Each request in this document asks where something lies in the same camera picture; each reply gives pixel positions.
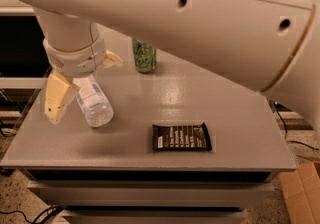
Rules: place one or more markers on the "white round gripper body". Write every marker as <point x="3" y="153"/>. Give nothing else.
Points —
<point x="76" y="61"/>

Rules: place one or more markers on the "clear blue plastic bottle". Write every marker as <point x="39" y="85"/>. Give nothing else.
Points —
<point x="95" y="106"/>

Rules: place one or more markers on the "cardboard box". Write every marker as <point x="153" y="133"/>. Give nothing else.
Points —
<point x="301" y="191"/>

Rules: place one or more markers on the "green soda can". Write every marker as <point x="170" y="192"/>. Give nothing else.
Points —
<point x="144" y="56"/>

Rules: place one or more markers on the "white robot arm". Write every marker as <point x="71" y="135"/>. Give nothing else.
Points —
<point x="268" y="46"/>

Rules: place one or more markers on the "grey drawer cabinet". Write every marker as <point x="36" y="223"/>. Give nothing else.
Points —
<point x="112" y="174"/>

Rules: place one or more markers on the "black snack bar wrapper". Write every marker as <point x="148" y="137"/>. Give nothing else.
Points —
<point x="193" y="137"/>

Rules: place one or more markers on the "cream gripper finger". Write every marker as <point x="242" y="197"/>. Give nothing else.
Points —
<point x="59" y="94"/>
<point x="111" y="60"/>

